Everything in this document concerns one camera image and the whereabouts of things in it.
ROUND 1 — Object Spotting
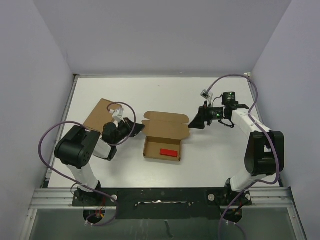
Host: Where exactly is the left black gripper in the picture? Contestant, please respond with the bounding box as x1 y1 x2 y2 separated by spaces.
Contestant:
112 117 145 145

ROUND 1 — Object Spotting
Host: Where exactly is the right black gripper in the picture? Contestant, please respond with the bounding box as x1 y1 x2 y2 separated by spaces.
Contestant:
188 101 227 130

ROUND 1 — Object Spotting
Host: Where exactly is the brown cardboard box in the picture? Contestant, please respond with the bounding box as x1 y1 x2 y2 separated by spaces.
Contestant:
142 111 190 162
83 98 122 133

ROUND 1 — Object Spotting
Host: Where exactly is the red rectangular block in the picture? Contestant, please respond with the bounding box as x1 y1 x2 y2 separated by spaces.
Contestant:
159 148 178 158

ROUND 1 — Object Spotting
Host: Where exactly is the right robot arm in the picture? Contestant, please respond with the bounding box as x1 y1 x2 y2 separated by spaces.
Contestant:
188 90 285 205

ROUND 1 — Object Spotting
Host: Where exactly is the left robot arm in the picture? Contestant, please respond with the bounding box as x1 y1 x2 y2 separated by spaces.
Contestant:
54 117 145 206

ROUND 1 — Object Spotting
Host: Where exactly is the folded brown cardboard box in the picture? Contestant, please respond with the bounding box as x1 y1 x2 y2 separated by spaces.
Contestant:
83 98 122 133

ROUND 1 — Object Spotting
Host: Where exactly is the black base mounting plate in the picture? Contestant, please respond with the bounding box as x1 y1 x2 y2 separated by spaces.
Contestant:
72 186 252 223

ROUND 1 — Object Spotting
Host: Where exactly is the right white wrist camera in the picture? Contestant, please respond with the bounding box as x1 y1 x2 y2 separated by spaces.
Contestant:
200 89 213 107

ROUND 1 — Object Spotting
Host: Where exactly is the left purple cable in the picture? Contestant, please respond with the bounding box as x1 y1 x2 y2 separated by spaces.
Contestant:
38 101 137 227

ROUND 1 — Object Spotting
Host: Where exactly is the purple cable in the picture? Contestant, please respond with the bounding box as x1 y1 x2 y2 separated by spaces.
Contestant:
208 74 281 240
38 101 137 227

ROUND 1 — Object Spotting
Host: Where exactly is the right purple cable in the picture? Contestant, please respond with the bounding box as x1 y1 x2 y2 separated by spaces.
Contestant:
208 74 281 240

